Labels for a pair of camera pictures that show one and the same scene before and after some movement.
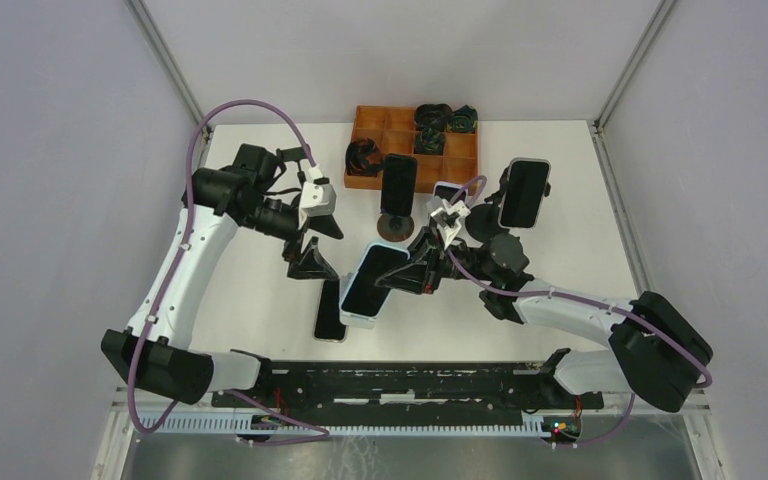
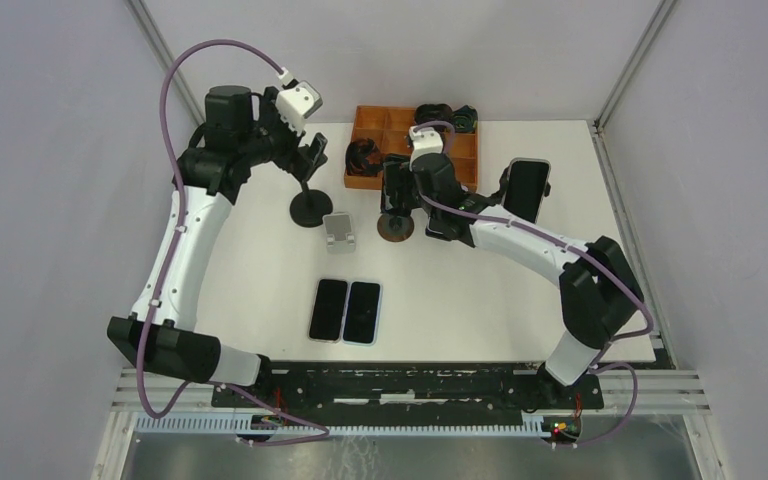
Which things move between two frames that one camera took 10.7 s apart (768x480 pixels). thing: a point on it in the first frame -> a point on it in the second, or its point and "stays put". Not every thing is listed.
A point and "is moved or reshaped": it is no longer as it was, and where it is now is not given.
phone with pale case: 524,193 stays put
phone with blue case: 362,300 is moved or reshaped
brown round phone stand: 395,228 stays put
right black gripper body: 438,263 -> 428,207
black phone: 398,185 stays put
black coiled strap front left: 363,157 stays put
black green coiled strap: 463,120 stays put
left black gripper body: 293,251 -> 284,148
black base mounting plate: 409,388 stays put
